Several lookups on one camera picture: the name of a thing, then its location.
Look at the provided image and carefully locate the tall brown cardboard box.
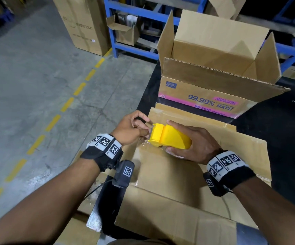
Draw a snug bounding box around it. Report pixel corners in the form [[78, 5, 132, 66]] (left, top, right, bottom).
[[52, 0, 111, 56]]

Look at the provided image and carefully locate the person's right forearm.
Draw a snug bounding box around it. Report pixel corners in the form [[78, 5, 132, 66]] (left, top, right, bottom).
[[233, 177, 295, 245]]

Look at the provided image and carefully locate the scrap cardboard sheet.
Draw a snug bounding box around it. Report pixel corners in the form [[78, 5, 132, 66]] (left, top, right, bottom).
[[54, 150, 117, 245]]

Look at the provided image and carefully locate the person's body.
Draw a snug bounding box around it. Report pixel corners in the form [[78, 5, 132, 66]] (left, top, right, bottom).
[[106, 238, 176, 245]]

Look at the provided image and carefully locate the small box low shelf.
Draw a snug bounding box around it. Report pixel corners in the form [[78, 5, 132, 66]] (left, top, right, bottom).
[[106, 12, 141, 46]]

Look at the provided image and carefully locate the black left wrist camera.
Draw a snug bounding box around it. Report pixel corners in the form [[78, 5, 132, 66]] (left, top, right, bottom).
[[111, 160, 135, 189]]

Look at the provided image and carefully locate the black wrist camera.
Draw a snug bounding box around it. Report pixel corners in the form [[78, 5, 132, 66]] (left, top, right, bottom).
[[111, 160, 135, 189], [203, 172, 229, 197]]

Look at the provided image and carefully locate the pink-striped cardboard box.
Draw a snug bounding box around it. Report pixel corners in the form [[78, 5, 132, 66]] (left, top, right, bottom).
[[157, 9, 291, 119]]

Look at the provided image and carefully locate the wooden shelf plank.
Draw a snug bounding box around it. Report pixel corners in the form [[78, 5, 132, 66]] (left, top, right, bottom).
[[239, 15, 295, 38]]

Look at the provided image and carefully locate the person's left forearm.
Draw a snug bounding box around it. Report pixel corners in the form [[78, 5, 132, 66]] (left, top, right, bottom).
[[0, 158, 101, 245]]

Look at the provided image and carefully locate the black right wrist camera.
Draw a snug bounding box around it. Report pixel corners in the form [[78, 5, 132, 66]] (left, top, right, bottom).
[[203, 172, 229, 197]]

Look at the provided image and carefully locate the torn box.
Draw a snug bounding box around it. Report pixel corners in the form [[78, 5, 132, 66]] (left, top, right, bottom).
[[205, 0, 249, 20]]

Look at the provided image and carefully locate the black left camera cable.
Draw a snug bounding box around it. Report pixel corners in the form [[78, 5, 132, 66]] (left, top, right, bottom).
[[84, 180, 114, 199]]

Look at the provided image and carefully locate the taped cardboard sheet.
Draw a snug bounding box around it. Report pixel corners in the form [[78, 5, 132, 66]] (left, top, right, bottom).
[[115, 102, 272, 245]]

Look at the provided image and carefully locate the blue metal storage rack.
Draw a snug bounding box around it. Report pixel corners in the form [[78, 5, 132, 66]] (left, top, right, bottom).
[[103, 0, 295, 73]]

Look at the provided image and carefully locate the person's left hand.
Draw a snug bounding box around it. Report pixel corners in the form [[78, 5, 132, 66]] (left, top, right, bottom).
[[111, 110, 152, 147]]

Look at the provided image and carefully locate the right wristband with marker tags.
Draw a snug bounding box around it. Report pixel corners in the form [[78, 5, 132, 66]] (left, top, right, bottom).
[[206, 150, 256, 191]]

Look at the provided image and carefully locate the wristband with marker tags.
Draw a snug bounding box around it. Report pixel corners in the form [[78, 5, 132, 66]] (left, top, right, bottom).
[[206, 150, 256, 191], [80, 133, 124, 173]]

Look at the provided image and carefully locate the left wristband with marker tags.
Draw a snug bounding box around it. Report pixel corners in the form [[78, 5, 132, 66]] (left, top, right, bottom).
[[80, 133, 124, 173]]

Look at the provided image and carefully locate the yellow tape dispenser with tape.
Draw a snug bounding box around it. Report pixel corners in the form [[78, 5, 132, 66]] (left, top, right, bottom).
[[147, 123, 193, 159]]

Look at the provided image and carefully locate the person's right hand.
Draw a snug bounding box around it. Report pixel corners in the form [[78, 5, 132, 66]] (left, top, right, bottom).
[[164, 119, 223, 165]]

